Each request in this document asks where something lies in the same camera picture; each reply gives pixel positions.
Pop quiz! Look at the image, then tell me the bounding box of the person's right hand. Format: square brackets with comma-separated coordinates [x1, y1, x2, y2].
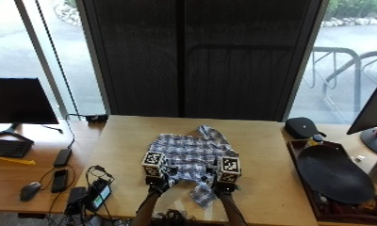
[201, 163, 241, 195]

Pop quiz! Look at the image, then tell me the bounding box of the person's left hand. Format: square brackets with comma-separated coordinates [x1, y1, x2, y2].
[143, 163, 179, 195]

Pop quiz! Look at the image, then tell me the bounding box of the blue white checkered shirt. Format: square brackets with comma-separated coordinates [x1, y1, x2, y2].
[146, 124, 241, 210]

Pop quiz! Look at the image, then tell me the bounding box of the white marker cube on left glove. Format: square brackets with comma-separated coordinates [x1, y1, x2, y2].
[141, 151, 166, 177]

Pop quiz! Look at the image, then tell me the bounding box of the white marker cube on glove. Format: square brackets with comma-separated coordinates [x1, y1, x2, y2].
[215, 155, 242, 184]
[141, 151, 166, 177]

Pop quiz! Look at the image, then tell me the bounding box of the white marker cube on right glove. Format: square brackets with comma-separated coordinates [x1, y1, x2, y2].
[215, 155, 242, 184]

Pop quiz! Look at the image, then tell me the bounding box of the device with lit screen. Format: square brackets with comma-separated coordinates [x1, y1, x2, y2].
[84, 178, 113, 213]

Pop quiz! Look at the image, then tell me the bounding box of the small black hub device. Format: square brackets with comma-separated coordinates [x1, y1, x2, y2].
[84, 114, 109, 124]

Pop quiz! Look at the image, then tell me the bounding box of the dark wooden tray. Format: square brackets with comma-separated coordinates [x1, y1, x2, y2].
[284, 138, 377, 226]

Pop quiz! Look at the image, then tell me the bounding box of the black power adapter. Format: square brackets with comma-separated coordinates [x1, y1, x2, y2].
[52, 148, 73, 169]

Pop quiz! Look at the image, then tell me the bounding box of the black zipped case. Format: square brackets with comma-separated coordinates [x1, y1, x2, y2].
[283, 116, 327, 140]

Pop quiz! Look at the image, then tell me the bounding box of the black smartphone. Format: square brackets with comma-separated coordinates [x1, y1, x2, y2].
[50, 168, 69, 194]

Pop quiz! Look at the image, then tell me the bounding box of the small yellow bottle black cap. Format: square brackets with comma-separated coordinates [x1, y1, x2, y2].
[306, 134, 326, 147]

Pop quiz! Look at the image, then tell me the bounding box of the black oval plate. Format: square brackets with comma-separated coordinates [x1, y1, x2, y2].
[296, 145, 377, 205]

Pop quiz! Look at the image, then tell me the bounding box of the black computer mouse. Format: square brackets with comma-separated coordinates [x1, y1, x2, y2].
[18, 181, 42, 202]

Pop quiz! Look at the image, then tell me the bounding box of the yellow flat plastic piece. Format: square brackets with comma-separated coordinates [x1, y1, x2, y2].
[0, 156, 37, 166]

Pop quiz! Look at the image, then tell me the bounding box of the dark mesh window screen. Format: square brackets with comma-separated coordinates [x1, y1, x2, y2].
[76, 0, 323, 122]

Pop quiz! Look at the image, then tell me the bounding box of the black keyboard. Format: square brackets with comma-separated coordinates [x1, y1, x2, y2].
[0, 138, 33, 159]

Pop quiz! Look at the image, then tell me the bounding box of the black computer monitor with stand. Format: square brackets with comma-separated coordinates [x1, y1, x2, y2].
[0, 77, 60, 144]

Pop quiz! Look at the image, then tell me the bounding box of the dark monitor with grey stand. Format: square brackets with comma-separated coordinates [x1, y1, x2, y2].
[344, 79, 377, 155]

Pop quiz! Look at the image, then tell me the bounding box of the grey metal bike rack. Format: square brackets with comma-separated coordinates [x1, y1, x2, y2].
[303, 46, 377, 124]

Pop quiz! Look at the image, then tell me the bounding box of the black looped cable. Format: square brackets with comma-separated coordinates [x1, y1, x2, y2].
[84, 164, 115, 186]

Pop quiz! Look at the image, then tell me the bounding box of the black box with cables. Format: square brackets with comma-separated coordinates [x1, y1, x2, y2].
[62, 186, 88, 217]

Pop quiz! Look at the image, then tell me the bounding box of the black cable of power adapter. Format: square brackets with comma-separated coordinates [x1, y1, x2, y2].
[64, 113, 88, 151]

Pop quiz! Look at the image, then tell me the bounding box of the black blind cord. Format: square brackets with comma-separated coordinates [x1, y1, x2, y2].
[33, 0, 81, 118]

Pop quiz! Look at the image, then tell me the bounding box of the grey window frame post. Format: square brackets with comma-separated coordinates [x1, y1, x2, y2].
[12, 0, 70, 120]

